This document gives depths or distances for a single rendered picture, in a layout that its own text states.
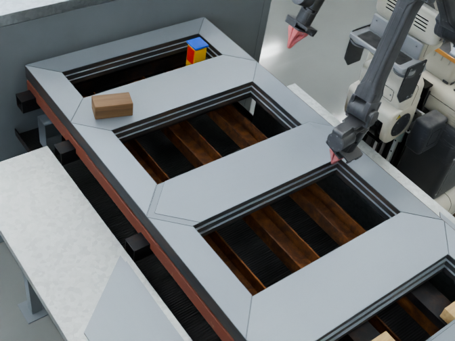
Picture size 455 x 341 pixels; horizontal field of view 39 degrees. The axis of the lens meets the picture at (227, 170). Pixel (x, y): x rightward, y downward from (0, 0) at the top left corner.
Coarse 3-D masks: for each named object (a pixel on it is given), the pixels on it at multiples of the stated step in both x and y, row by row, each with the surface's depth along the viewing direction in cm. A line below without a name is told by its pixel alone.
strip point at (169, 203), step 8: (168, 192) 180; (160, 200) 177; (168, 200) 177; (176, 200) 178; (160, 208) 175; (168, 208) 175; (176, 208) 176; (184, 208) 176; (168, 216) 173; (176, 216) 174; (184, 216) 174; (192, 216) 174
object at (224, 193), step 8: (200, 168) 188; (208, 168) 189; (216, 168) 189; (200, 176) 186; (208, 176) 186; (216, 176) 187; (200, 184) 184; (208, 184) 184; (216, 184) 184; (224, 184) 185; (208, 192) 182; (216, 192) 182; (224, 192) 182; (232, 192) 183; (216, 200) 180; (224, 200) 180; (232, 200) 181; (240, 200) 181; (224, 208) 178
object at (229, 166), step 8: (216, 160) 192; (224, 160) 192; (232, 160) 192; (224, 168) 189; (232, 168) 190; (240, 168) 190; (224, 176) 187; (232, 176) 188; (240, 176) 188; (248, 176) 189; (232, 184) 185; (240, 184) 186; (248, 184) 186; (256, 184) 186; (240, 192) 183; (248, 192) 184; (256, 192) 184; (264, 192) 185
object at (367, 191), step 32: (96, 64) 220; (128, 64) 227; (224, 96) 218; (256, 96) 223; (128, 128) 199; (288, 128) 213; (96, 160) 189; (160, 192) 179; (288, 192) 191; (192, 224) 172; (224, 224) 179; (448, 256) 177; (224, 320) 155; (352, 320) 159
